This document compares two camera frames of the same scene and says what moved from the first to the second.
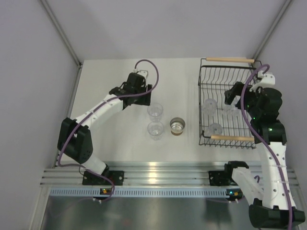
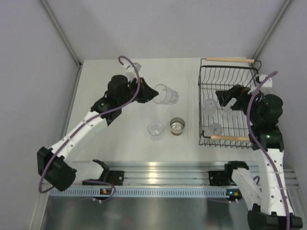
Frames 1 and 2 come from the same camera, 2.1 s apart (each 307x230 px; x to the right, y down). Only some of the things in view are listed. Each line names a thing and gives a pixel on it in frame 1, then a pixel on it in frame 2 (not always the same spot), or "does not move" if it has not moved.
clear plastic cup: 155,110 to 166,96
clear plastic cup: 210,107 does not move
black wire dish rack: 221,124 does not move
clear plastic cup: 214,129 does not move
